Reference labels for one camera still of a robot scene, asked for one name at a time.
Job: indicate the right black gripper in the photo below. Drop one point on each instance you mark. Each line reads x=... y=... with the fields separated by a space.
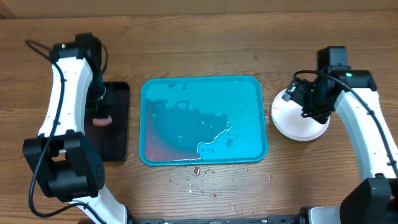
x=313 y=111

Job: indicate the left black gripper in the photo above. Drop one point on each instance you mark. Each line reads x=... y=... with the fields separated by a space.
x=96 y=108

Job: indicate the pink cleaning sponge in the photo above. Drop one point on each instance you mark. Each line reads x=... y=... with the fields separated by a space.
x=102 y=121

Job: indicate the white plastic plate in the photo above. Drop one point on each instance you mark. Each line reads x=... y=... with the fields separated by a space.
x=286 y=116

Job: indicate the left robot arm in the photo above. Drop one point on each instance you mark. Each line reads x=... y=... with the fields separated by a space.
x=64 y=163

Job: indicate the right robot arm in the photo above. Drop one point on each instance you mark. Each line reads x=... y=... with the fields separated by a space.
x=352 y=95

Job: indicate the black rectangular tray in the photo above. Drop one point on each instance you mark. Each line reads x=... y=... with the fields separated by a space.
x=111 y=140

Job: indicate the teal plastic tray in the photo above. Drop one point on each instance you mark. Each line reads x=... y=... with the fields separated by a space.
x=202 y=120

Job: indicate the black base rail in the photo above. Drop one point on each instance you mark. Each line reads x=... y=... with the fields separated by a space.
x=271 y=219

